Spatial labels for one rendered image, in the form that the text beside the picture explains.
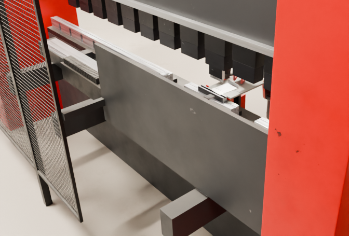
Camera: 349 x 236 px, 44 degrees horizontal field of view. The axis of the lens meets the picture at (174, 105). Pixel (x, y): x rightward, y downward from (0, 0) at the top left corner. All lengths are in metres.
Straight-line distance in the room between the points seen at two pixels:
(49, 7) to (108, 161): 1.47
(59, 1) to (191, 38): 2.01
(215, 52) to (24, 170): 2.08
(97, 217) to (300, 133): 2.14
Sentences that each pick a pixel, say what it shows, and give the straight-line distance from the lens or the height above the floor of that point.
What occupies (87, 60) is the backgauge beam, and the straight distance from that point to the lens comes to 2.95.
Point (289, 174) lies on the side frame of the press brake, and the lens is 1.28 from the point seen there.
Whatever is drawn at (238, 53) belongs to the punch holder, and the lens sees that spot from 2.08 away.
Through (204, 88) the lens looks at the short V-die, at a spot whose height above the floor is 1.00.
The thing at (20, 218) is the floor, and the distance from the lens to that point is 3.29.
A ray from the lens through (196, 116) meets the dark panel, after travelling 1.64.
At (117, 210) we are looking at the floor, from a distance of 3.14.
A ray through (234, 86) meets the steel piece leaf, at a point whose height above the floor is 1.00.
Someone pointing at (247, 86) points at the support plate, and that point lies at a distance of 2.43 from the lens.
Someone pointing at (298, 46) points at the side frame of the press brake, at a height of 1.70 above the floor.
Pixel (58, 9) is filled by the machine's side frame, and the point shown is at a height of 1.01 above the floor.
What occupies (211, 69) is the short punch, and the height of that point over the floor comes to 1.13.
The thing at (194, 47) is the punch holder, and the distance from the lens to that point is 2.32.
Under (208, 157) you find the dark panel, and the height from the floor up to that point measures 1.10.
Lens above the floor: 2.09
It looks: 29 degrees down
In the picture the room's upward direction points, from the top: 3 degrees counter-clockwise
